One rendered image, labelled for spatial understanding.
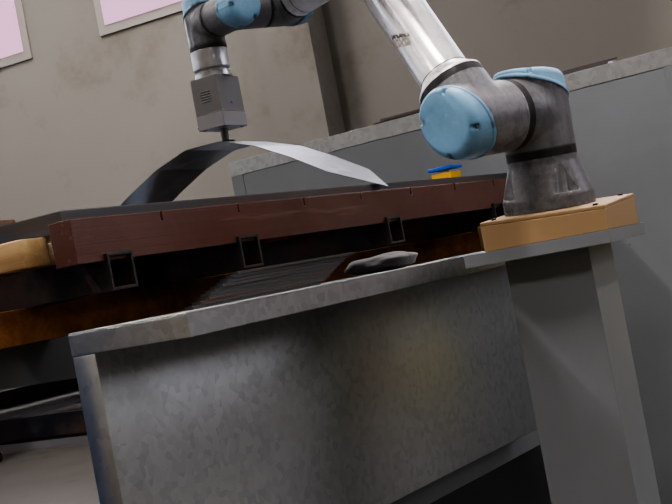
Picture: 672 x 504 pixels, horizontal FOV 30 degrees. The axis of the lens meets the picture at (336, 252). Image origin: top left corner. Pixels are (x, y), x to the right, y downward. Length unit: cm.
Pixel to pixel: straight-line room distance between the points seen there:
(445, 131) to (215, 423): 58
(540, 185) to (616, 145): 97
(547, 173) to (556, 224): 10
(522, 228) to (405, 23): 38
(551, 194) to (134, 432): 79
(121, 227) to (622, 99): 155
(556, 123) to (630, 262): 99
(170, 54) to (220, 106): 435
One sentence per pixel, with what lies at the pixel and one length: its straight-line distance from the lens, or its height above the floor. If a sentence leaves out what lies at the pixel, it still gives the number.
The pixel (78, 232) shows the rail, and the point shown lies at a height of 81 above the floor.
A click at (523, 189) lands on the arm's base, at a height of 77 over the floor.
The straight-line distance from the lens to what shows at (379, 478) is 210.
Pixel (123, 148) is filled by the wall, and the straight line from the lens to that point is 701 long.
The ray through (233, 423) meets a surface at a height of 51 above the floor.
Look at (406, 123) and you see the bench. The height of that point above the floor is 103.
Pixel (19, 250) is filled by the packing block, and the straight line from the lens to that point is 172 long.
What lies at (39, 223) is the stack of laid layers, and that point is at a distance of 175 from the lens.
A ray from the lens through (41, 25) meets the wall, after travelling 738.
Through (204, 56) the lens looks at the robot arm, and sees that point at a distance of 253.
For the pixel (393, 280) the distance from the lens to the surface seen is 189.
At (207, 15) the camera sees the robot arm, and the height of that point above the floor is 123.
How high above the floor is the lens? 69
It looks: 1 degrees up
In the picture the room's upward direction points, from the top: 11 degrees counter-clockwise
